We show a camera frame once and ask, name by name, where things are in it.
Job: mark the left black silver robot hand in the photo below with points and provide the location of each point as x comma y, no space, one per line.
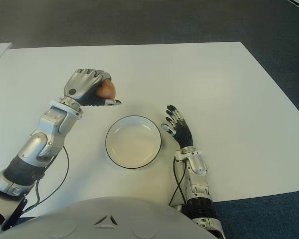
79,84

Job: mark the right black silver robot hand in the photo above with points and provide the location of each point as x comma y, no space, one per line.
183,135

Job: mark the red-brown apple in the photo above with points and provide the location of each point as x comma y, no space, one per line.
107,90

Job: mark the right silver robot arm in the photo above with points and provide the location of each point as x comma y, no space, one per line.
198,179

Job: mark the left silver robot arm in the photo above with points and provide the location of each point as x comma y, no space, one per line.
44,139

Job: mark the white plate with black rim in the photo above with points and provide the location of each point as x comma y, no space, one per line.
133,143

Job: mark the grey robot torso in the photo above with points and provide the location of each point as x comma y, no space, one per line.
102,221

